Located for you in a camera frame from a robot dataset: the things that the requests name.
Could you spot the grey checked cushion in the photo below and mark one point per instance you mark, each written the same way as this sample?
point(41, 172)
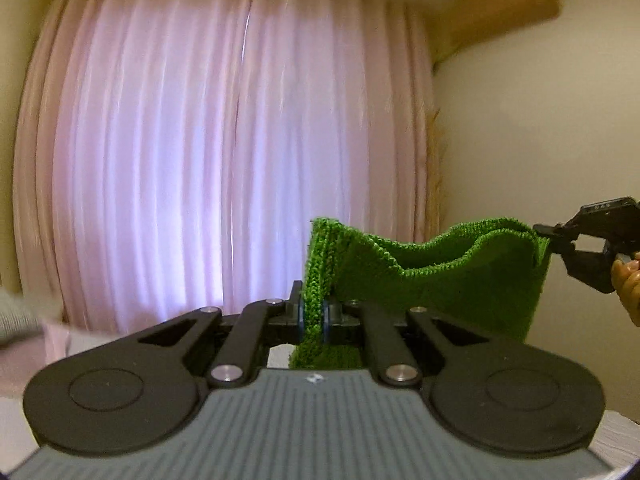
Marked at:
point(18, 319)

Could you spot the pink curtain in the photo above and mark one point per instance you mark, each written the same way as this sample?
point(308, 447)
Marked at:
point(171, 154)

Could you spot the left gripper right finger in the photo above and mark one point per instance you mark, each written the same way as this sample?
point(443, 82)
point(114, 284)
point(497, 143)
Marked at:
point(369, 329)

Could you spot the striped white bed cover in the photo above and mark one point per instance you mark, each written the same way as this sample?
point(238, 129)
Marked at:
point(616, 440)

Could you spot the mauve pillow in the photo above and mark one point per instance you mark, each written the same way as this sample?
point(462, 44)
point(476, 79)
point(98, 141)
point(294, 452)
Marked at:
point(22, 358)

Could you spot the green knitted vest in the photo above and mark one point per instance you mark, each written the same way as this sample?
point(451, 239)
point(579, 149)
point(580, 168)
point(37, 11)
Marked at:
point(489, 273)

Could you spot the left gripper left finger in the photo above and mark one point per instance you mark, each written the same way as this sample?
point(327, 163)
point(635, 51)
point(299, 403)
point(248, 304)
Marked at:
point(248, 337)

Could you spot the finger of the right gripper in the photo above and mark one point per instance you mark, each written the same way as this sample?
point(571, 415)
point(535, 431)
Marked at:
point(557, 234)
point(591, 268)

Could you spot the person right hand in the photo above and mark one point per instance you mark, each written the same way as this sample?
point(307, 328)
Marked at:
point(626, 282)

